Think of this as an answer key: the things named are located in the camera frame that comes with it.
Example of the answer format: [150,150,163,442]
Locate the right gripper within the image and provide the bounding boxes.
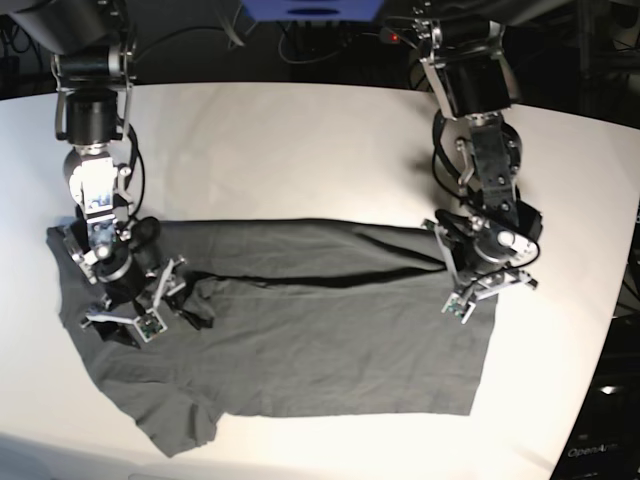
[81,256,214,348]

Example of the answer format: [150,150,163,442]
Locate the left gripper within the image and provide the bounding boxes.
[449,267,538,305]

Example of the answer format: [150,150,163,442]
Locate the dark grey T-shirt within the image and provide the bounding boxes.
[46,219,497,457]

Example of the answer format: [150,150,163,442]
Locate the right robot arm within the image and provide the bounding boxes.
[1,1,213,347]

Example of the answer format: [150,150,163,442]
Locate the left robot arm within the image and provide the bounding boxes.
[377,1,545,317]

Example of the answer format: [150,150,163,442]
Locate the black OpenArm case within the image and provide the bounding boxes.
[551,314,639,479]

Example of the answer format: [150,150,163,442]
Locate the black power strip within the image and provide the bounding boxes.
[378,27,415,48]

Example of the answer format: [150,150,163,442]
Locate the blue box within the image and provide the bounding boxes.
[242,0,384,22]

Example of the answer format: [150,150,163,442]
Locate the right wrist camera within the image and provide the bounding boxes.
[133,309,167,343]

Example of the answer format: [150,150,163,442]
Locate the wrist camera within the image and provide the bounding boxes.
[133,309,167,343]
[441,292,476,325]

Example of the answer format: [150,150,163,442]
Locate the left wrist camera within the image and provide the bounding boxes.
[441,292,476,325]

